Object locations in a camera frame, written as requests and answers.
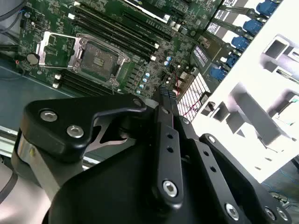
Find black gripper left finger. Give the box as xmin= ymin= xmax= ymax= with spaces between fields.
xmin=20 ymin=85 xmax=185 ymax=208

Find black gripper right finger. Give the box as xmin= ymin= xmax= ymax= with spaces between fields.
xmin=167 ymin=90 xmax=293 ymax=224

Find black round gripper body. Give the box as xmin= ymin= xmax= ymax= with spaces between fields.
xmin=48 ymin=140 xmax=225 ymax=224

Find thin wire locking lever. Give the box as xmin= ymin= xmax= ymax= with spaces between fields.
xmin=109 ymin=78 xmax=123 ymax=95

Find metal socket cover frame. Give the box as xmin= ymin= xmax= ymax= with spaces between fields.
xmin=36 ymin=31 xmax=83 ymax=70

